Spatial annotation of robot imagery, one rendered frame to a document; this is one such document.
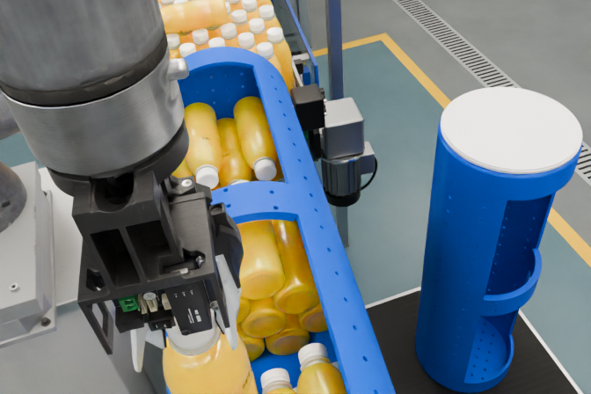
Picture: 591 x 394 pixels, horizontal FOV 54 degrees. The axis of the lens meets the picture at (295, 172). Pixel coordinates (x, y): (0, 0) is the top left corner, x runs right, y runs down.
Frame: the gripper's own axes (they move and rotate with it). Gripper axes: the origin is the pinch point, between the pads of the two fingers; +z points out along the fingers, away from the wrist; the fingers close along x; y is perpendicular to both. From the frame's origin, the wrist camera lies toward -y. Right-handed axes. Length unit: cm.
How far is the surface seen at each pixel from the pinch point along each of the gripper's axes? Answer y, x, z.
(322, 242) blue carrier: -25.0, 15.3, 24.3
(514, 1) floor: -283, 199, 143
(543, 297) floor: -77, 104, 143
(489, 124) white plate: -59, 59, 40
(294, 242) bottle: -30.9, 12.1, 30.0
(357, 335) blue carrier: -10.2, 16.0, 25.1
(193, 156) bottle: -56, -1, 30
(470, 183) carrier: -50, 51, 46
